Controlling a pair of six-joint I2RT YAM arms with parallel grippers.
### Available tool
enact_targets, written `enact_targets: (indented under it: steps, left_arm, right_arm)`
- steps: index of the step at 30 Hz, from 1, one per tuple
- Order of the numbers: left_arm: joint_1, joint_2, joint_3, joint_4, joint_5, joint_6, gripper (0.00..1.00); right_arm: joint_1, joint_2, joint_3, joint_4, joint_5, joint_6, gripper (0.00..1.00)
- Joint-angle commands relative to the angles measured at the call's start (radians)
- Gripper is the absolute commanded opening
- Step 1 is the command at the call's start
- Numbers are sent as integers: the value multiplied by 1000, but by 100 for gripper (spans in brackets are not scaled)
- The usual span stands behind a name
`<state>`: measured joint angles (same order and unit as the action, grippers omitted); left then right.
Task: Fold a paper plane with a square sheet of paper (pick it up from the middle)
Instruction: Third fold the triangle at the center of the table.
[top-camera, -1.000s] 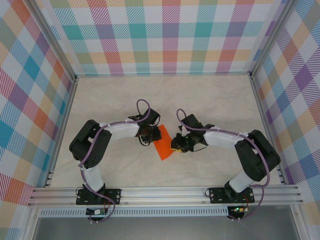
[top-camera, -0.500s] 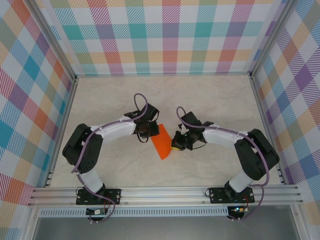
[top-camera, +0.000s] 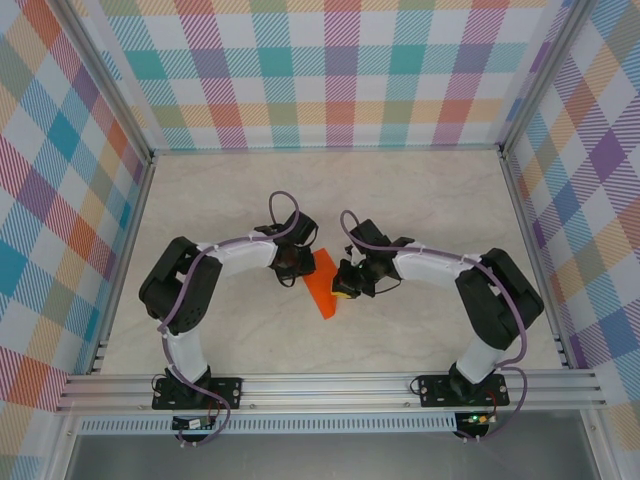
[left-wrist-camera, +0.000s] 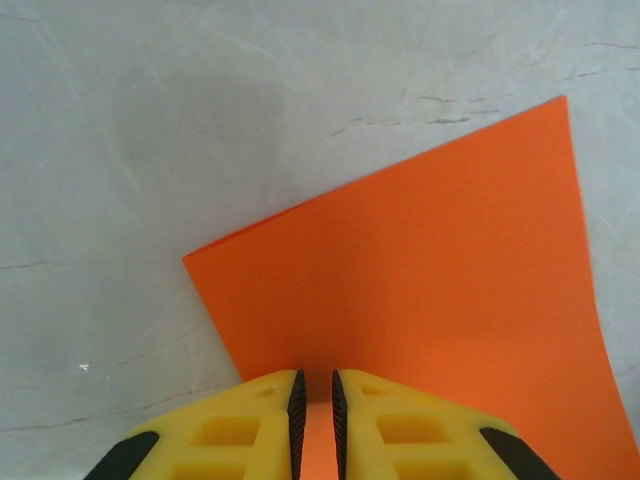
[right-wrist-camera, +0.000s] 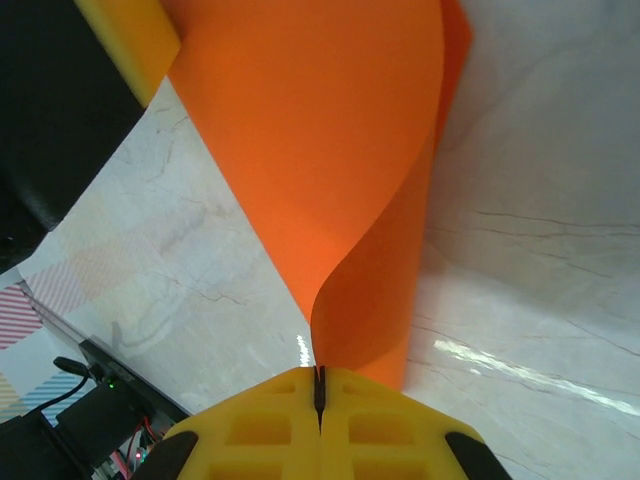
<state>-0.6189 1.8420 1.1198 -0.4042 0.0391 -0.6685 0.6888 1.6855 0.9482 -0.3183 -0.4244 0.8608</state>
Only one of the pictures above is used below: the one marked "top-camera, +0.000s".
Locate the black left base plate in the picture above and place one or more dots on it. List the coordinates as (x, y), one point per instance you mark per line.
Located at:
(227, 392)

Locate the orange paper sheet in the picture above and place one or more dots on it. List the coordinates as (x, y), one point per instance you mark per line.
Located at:
(325, 302)

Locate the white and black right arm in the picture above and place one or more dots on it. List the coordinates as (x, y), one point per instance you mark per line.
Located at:
(430, 270)

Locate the aluminium frame post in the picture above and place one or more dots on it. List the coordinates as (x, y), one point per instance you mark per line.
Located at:
(107, 80)
(545, 75)

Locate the long aluminium base rail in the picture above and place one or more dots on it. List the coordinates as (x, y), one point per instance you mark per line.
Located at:
(325, 390)

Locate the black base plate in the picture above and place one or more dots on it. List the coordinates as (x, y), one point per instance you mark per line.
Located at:
(432, 392)
(227, 392)

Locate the right green circuit board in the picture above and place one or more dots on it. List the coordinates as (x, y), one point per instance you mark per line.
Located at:
(475, 419)

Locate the left green circuit board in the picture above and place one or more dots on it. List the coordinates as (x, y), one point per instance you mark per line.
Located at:
(192, 424)

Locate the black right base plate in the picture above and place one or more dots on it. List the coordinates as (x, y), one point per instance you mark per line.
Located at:
(432, 392)

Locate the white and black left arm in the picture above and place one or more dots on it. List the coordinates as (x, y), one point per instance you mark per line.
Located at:
(245, 262)

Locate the thin aluminium wall rail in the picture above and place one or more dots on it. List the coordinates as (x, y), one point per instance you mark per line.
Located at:
(325, 149)

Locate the green circuit board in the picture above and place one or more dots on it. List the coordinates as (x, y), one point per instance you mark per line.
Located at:
(192, 424)
(475, 419)

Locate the aluminium side rail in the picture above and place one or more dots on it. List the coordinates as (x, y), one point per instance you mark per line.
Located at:
(534, 260)
(123, 260)

